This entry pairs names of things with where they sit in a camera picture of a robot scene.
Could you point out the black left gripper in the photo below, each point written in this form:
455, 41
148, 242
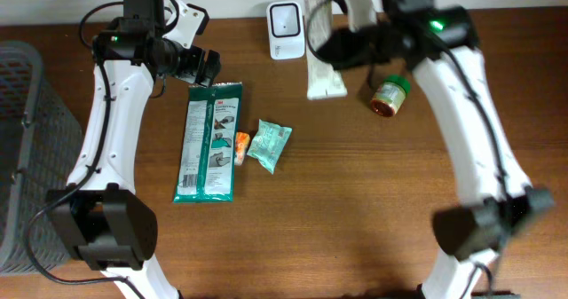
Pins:
191, 69

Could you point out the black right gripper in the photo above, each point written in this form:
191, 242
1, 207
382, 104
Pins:
366, 59

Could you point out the green lid glass jar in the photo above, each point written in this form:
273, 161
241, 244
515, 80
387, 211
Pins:
390, 95

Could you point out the orange small packet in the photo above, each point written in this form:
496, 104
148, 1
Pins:
242, 141

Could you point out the green white 3M package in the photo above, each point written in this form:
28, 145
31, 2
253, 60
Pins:
206, 170

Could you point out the teal snack packet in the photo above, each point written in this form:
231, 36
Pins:
268, 144

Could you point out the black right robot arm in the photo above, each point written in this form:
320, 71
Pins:
497, 199

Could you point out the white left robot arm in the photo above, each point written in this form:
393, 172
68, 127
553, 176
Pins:
98, 216

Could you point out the white barcode scanner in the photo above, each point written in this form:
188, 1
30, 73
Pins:
285, 30

